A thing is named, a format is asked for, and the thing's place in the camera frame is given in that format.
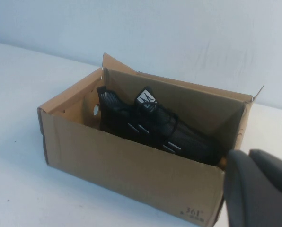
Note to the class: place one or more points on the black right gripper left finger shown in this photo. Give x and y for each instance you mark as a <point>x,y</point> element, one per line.
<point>249,201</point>

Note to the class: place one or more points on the brown cardboard shoe box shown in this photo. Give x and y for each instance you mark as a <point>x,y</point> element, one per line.
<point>131,175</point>

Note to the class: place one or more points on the black sneaker with white stripes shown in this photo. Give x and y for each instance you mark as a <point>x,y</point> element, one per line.
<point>155,127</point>

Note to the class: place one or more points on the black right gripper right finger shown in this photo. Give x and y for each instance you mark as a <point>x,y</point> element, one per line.
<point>275,168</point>

